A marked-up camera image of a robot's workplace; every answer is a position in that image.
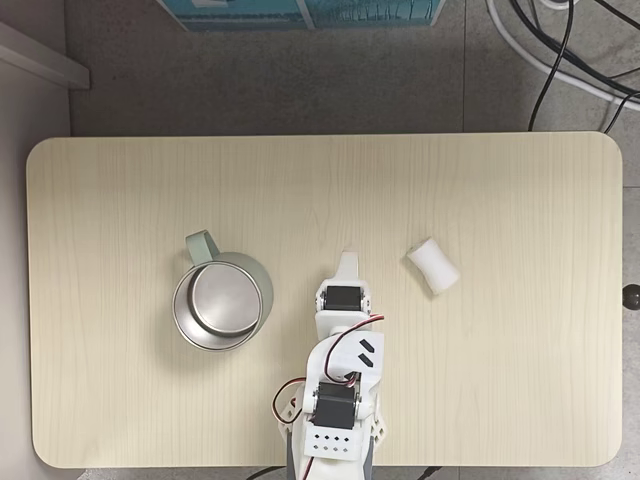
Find green mug with steel interior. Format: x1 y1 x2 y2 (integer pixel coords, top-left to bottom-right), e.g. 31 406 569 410
171 229 275 353

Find white dressing roll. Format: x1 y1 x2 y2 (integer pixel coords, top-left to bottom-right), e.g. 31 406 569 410
405 236 461 300

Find black cable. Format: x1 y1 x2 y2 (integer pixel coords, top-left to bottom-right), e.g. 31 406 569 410
593 0 640 29
245 466 289 480
527 0 576 133
508 0 640 95

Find blue printed box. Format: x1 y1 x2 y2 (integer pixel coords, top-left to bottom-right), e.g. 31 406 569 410
156 0 447 33

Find white ledge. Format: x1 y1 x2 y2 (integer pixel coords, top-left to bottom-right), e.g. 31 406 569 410
0 21 92 92

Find thick white cable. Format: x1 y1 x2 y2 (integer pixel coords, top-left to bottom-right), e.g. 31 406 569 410
485 0 640 100

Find thin white cable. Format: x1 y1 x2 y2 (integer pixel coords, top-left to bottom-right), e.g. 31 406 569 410
601 91 640 134

